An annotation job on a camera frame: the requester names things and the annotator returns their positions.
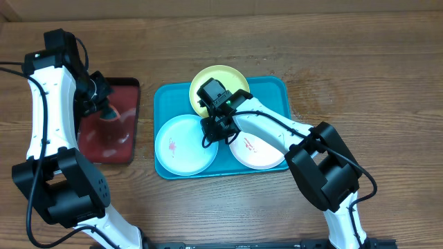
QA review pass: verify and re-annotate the black tray with red water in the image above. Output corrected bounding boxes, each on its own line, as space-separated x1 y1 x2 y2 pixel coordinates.
78 77 141 165

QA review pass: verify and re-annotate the white pink plate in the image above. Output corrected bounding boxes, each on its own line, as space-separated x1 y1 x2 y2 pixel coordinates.
229 131 284 170

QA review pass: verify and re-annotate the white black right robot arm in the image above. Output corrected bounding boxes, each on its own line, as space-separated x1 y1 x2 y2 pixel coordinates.
197 78 377 248

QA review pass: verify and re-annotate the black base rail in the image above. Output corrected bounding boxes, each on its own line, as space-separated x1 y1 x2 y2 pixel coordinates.
89 238 398 249

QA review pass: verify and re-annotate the yellow-green plate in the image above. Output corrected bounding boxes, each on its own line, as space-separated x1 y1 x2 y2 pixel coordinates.
189 65 250 118

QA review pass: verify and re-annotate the light blue plate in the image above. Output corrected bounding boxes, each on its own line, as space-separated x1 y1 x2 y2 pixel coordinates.
154 114 219 176

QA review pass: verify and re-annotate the blue plastic tray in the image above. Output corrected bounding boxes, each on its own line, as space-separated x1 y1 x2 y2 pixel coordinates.
154 76 291 178

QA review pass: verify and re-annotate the orange sponge with green scourer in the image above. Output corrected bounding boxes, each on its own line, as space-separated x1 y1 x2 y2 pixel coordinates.
100 104 120 122

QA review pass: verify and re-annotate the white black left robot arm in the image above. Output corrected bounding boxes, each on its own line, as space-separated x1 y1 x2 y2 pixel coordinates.
12 29 150 248

